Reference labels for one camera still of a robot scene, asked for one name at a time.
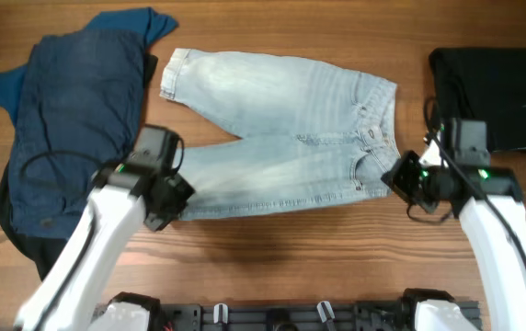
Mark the light blue denim shorts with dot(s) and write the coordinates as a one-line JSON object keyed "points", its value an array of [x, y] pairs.
{"points": [[307, 134]]}

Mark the black folded garment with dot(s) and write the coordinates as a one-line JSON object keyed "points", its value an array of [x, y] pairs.
{"points": [[486, 84]]}

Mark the dark blue denim garment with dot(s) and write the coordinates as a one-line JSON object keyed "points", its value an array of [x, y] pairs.
{"points": [[80, 106]]}

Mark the blue t-shirt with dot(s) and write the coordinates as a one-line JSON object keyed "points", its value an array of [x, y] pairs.
{"points": [[145, 21]]}

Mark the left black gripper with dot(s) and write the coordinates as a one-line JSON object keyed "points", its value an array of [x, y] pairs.
{"points": [[159, 220]]}

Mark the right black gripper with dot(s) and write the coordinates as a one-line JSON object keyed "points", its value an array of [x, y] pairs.
{"points": [[396, 178]]}

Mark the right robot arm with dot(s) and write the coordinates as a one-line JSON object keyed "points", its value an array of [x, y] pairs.
{"points": [[488, 203]]}

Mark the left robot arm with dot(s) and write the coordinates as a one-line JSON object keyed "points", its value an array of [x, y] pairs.
{"points": [[145, 189]]}

